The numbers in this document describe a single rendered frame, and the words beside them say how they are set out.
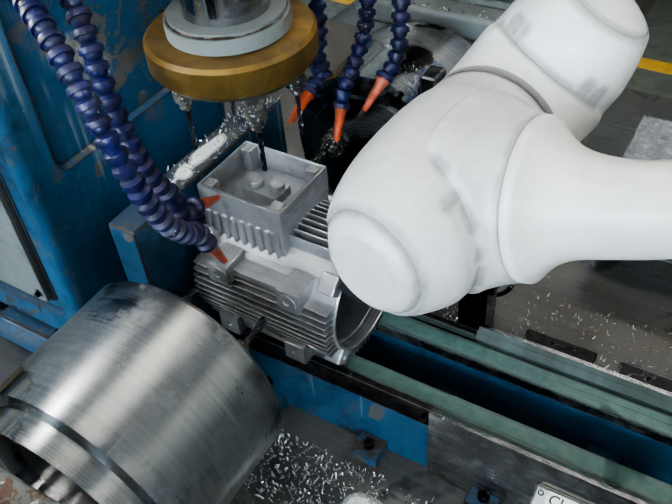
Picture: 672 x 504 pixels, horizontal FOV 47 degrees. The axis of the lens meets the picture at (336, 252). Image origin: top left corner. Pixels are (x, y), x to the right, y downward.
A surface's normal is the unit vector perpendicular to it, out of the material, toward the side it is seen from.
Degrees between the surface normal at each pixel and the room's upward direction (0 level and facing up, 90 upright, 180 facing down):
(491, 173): 37
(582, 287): 0
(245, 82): 90
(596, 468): 0
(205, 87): 90
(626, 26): 41
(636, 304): 0
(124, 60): 90
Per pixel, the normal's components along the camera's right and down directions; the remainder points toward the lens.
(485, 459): -0.50, 0.61
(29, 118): 0.86, 0.31
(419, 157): -0.04, -0.65
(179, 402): 0.54, -0.32
